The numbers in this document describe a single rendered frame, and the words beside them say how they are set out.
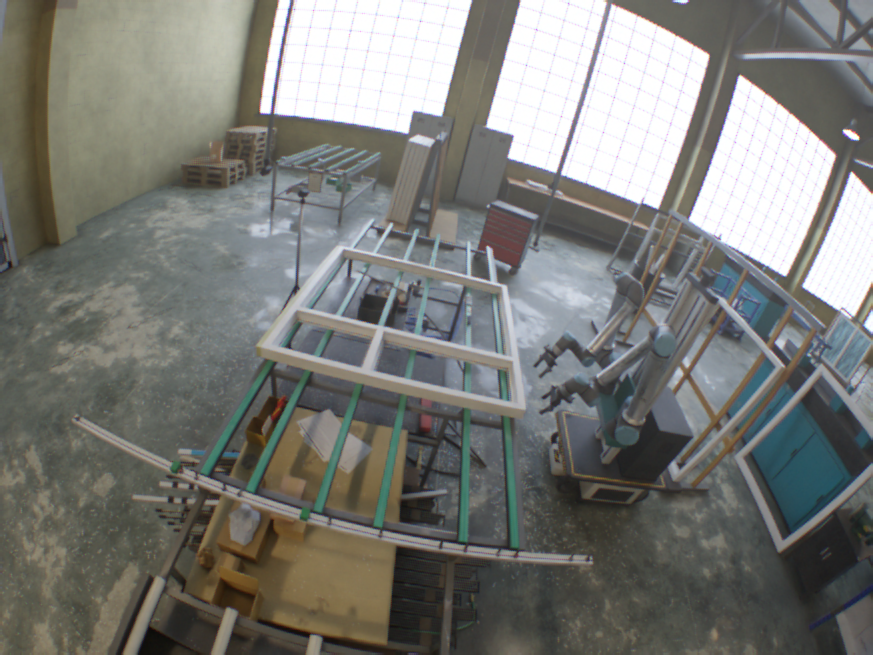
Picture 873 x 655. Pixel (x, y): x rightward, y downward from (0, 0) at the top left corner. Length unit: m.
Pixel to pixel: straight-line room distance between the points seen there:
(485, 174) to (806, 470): 8.29
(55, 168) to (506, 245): 6.93
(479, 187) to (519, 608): 8.46
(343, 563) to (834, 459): 4.37
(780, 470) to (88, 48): 10.74
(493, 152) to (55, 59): 8.61
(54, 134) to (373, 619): 6.47
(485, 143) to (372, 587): 8.69
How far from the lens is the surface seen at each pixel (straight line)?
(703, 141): 11.06
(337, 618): 1.65
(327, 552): 1.74
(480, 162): 9.23
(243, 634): 1.68
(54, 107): 6.51
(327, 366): 2.02
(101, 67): 7.55
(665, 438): 2.84
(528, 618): 2.55
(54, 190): 6.61
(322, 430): 2.09
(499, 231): 5.90
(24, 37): 6.72
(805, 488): 4.79
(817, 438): 4.75
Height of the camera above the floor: 2.25
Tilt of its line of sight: 32 degrees down
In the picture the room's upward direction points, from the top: 15 degrees clockwise
